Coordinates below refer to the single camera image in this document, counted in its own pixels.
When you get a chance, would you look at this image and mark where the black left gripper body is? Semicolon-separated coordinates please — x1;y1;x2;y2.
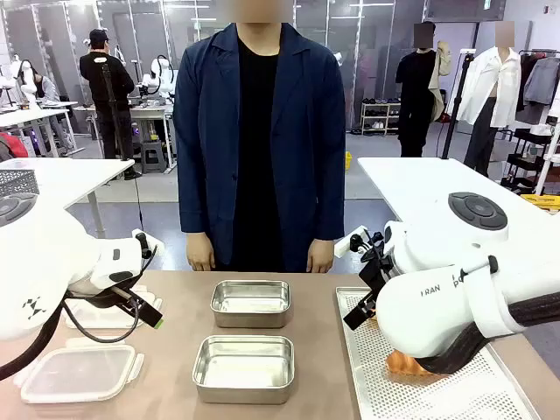
64;283;144;314

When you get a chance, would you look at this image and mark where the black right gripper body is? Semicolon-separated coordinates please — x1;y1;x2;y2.
358;249;402;304

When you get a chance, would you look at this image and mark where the clear plastic clip lid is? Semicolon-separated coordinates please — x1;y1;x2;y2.
64;283;164;330
12;336;145;405

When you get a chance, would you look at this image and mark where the steel rectangular container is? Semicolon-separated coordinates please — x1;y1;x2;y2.
210;279;291;329
192;334;297;405

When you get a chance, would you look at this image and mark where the person's left hand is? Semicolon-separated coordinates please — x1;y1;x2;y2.
305;238;336;275

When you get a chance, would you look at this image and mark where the person's right hand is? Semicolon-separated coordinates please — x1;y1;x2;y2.
186;231;217;273

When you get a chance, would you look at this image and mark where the perforated metal baking tray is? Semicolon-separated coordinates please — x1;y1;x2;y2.
335;286;543;420

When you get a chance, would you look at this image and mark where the large white side table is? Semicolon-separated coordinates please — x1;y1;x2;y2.
357;156;560;246

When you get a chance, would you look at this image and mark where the white table with basket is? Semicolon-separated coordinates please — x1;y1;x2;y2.
0;157;136;240

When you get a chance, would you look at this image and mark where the grey mesh basket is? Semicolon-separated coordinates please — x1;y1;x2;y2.
0;168;40;199

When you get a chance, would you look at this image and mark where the grey plastic stool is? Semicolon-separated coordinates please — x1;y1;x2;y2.
139;140;170;175

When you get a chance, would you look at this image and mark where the white shoe rack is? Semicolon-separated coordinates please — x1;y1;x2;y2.
360;98;403;137

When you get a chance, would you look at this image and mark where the person in navy jacket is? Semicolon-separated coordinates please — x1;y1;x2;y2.
171;0;347;275

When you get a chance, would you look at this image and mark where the red object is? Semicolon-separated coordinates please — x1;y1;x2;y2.
0;132;30;162

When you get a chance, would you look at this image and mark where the yellow crate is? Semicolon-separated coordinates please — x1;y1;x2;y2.
519;193;560;212

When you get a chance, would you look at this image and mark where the standing person in black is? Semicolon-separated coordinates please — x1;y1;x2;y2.
395;21;452;158

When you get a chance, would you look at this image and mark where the black stand with phone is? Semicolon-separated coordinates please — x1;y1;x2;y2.
440;49;477;160

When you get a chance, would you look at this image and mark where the black rolling cart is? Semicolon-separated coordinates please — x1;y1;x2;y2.
500;125;560;196

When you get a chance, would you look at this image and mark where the thin black tripod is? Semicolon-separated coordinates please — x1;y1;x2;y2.
100;63;135;161

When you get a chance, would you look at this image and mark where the background workbench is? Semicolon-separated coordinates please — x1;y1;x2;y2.
73;101;177;172

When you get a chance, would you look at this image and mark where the white background desk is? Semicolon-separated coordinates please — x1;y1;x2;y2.
0;101;85;158

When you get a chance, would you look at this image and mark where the seated person grey hoodie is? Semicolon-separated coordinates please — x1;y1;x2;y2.
17;59;61;109

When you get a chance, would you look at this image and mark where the small white background robot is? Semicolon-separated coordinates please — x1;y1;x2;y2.
0;54;37;110

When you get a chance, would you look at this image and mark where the clothes rack with garments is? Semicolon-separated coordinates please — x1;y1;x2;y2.
517;49;560;126

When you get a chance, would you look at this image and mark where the right arm white wrist camera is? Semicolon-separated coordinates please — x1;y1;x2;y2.
333;225;373;260

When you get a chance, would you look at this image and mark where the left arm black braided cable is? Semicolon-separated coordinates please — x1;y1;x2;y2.
0;244;158;382

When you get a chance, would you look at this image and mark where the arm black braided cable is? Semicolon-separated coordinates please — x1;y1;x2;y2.
0;244;158;382
415;291;560;375

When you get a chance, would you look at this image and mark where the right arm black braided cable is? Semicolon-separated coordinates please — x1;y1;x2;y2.
415;291;560;375

